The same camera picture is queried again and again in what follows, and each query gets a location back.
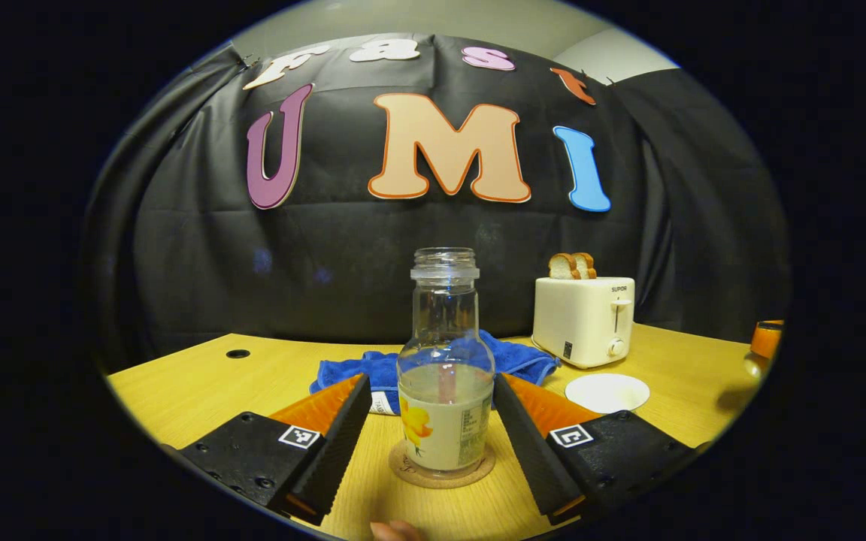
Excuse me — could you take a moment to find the clear glass water bottle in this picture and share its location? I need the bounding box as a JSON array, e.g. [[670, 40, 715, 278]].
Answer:
[[396, 248, 496, 479]]

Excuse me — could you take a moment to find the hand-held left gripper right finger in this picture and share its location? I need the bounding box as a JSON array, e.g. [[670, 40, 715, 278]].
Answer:
[[493, 373, 697, 527]]

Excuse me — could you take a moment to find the black backdrop cloth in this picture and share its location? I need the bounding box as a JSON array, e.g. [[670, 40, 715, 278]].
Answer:
[[83, 34, 791, 373]]

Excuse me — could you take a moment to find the round cork coaster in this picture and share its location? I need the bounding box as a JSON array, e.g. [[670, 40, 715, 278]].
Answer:
[[389, 438, 497, 490]]

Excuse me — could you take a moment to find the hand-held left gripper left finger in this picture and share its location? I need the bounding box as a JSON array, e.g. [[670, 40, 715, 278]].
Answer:
[[177, 373, 374, 527]]

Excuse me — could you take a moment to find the blue towel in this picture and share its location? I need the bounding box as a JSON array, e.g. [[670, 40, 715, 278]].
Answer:
[[310, 329, 560, 416]]

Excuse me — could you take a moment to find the cream toaster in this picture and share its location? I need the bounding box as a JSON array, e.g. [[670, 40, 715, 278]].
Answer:
[[531, 277, 637, 369]]

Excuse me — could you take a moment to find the cream ceramic teacup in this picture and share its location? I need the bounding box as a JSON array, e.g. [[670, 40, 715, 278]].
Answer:
[[565, 373, 651, 415]]

